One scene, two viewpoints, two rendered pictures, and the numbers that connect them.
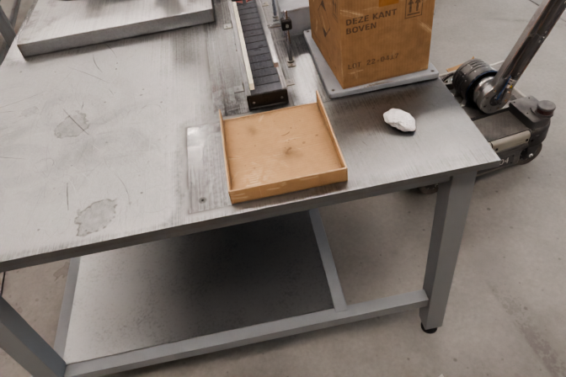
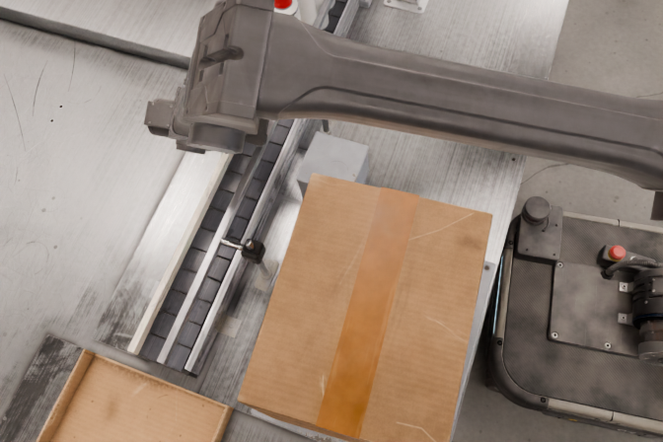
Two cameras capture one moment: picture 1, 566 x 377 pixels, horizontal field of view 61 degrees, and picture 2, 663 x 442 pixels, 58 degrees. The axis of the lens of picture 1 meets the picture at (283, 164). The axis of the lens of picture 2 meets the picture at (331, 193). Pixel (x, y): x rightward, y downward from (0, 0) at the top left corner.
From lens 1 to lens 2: 1.13 m
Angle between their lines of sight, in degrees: 28
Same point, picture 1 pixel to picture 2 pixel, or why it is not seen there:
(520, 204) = not seen: outside the picture
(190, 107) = (80, 288)
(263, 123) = (134, 402)
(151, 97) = (51, 225)
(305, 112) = (199, 420)
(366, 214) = not seen: hidden behind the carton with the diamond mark
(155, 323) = not seen: hidden behind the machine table
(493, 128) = (638, 389)
